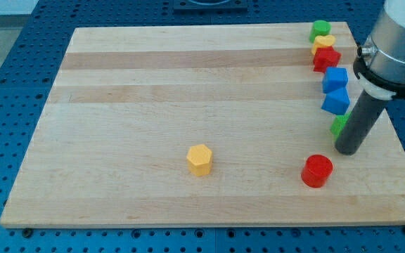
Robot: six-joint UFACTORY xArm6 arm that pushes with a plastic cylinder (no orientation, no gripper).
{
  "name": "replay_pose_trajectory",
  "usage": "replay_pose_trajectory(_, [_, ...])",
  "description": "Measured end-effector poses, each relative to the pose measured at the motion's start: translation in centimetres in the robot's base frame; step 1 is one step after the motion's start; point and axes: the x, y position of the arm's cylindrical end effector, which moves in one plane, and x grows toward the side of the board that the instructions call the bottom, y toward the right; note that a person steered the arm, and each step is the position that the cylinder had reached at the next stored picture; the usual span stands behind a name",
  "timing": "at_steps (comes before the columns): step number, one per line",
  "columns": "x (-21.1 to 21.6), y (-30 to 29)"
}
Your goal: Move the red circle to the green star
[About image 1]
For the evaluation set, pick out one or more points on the blue triangle block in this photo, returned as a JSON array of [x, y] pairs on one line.
[[336, 102]]

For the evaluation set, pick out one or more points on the yellow heart block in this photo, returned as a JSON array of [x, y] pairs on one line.
[[322, 41]]

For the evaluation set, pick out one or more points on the wooden board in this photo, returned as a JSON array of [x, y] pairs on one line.
[[110, 146]]

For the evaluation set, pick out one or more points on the yellow hexagon block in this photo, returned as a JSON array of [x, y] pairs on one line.
[[199, 159]]

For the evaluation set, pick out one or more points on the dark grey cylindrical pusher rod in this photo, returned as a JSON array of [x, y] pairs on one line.
[[362, 118]]

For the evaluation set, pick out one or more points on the red cylinder block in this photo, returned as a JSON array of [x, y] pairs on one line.
[[316, 171]]

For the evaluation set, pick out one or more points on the blue cube block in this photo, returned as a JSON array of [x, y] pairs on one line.
[[334, 78]]

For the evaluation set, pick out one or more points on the green cylinder block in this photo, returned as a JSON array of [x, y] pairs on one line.
[[319, 28]]

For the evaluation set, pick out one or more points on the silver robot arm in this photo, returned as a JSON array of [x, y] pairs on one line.
[[380, 69]]

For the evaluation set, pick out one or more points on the red star block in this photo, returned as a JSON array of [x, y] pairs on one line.
[[324, 58]]

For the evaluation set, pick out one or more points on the green star block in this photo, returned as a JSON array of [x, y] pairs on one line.
[[338, 124]]

